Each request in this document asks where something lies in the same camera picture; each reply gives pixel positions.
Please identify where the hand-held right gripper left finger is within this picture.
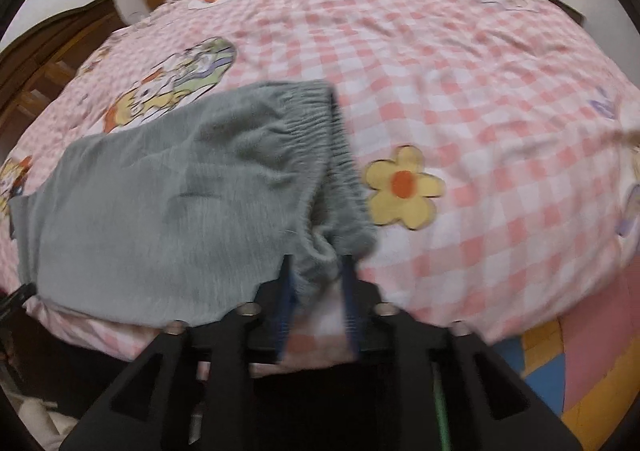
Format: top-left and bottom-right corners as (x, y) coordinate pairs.
(60, 255), (301, 451)

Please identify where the dark wooden headboard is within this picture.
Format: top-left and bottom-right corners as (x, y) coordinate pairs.
(0, 0), (126, 142)

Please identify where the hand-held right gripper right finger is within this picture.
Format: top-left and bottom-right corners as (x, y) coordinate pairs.
(340, 255), (583, 451)

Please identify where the pink checked cartoon blanket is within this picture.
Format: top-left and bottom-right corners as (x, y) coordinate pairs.
(0, 0), (640, 367)

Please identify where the colourful foam floor mat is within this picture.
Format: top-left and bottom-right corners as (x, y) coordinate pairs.
(497, 276), (640, 451)

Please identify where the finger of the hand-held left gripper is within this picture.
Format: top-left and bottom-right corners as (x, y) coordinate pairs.
(0, 282), (37, 314)

